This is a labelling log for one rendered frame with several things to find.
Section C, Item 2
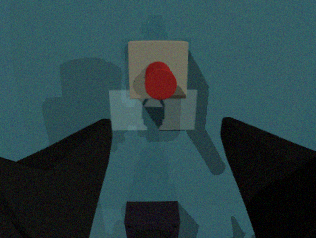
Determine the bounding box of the tan square block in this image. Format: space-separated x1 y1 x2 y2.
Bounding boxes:
127 41 189 99

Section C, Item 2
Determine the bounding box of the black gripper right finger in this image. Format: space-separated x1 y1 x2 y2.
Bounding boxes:
220 118 316 238

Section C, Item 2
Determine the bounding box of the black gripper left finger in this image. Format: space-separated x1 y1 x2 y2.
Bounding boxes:
0 119 112 238

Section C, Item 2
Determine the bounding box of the red cylinder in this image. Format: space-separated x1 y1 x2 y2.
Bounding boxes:
145 62 177 100

